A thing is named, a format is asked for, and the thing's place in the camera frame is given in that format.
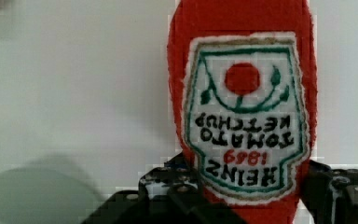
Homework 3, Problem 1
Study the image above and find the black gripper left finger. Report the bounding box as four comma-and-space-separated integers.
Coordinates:
138, 153, 205, 212

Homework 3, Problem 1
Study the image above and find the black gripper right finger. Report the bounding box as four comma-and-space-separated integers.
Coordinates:
301, 161, 358, 224

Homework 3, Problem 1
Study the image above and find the red plush ketchup bottle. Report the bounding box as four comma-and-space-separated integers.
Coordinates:
167, 0, 317, 224

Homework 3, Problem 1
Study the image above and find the green plastic strainer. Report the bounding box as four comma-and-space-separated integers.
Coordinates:
0, 168, 103, 224

